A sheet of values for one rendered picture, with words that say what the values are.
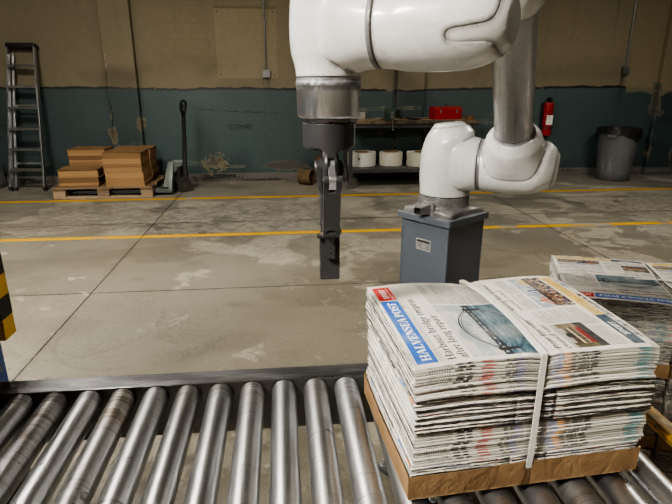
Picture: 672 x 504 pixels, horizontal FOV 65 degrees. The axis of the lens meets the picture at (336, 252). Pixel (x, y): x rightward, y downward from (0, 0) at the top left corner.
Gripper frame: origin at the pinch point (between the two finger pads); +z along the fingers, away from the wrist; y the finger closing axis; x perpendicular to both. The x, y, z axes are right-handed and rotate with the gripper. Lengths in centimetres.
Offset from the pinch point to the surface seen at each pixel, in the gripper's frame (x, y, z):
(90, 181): 250, 595, 92
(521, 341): -27.2, -10.3, 10.5
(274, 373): 10.1, 22.5, 33.4
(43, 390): 56, 20, 33
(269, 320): 20, 219, 114
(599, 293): -80, 52, 31
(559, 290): -41.9, 7.0, 10.1
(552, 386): -30.5, -14.4, 15.6
